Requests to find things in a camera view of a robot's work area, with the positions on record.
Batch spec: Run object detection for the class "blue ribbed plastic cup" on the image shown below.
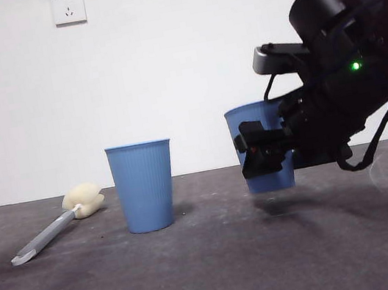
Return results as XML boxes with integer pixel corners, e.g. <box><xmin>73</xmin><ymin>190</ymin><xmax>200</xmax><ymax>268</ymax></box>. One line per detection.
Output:
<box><xmin>104</xmin><ymin>137</ymin><xmax>185</xmax><ymax>238</ymax></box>
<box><xmin>223</xmin><ymin>96</ymin><xmax>301</xmax><ymax>198</ymax></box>

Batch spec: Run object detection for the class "grey-handled sponge cup brush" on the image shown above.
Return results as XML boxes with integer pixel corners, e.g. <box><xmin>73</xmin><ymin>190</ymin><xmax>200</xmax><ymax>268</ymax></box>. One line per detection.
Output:
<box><xmin>0</xmin><ymin>180</ymin><xmax>115</xmax><ymax>268</ymax></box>

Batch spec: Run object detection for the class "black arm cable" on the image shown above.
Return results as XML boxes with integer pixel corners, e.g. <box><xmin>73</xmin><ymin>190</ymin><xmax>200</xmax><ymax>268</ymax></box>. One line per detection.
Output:
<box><xmin>327</xmin><ymin>97</ymin><xmax>388</xmax><ymax>174</ymax></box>

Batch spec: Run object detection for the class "black camera cable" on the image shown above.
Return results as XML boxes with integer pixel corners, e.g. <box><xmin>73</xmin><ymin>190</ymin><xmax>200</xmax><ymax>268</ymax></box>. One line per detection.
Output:
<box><xmin>259</xmin><ymin>71</ymin><xmax>283</xmax><ymax>101</ymax></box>

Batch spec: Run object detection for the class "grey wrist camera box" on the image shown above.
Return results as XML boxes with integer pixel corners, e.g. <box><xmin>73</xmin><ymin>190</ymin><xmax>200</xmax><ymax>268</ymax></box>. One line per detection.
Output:
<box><xmin>248</xmin><ymin>37</ymin><xmax>312</xmax><ymax>79</ymax></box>

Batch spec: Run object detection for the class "white wall socket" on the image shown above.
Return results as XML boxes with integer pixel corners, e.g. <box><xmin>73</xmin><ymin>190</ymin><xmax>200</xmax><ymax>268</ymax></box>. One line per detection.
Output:
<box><xmin>51</xmin><ymin>0</ymin><xmax>88</xmax><ymax>29</ymax></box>

